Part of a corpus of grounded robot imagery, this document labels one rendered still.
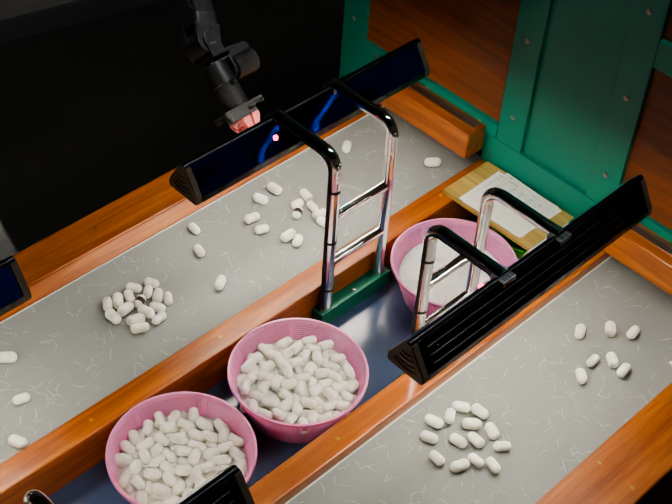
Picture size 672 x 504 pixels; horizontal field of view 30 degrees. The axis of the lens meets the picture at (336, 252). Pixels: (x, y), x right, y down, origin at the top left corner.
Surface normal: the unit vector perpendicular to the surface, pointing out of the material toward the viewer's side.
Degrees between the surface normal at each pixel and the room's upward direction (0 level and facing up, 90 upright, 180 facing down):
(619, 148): 90
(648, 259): 90
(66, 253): 0
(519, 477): 0
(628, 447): 0
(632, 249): 90
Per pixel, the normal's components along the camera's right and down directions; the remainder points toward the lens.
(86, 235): 0.05, -0.72
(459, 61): -0.72, 0.46
